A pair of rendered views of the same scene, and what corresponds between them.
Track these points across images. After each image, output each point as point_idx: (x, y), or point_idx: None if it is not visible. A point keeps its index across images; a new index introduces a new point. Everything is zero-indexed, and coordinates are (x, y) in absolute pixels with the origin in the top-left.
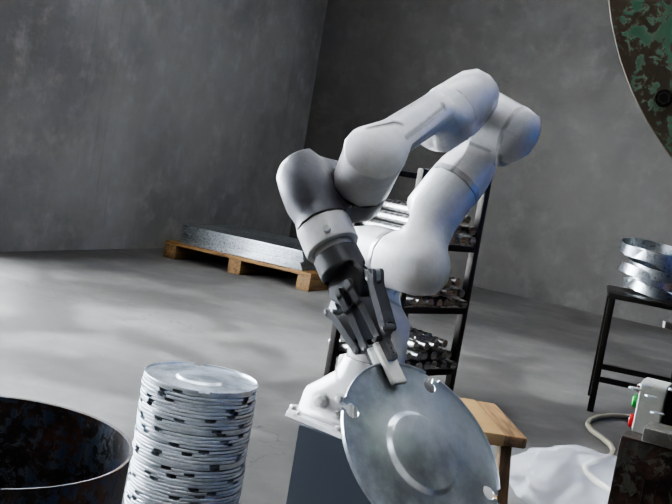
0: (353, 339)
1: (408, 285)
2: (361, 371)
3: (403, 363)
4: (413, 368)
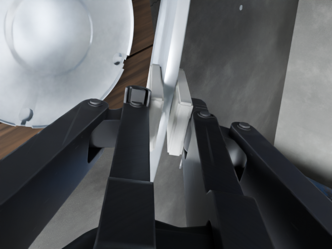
0: (87, 165)
1: None
2: (153, 178)
3: (182, 50)
4: (182, 9)
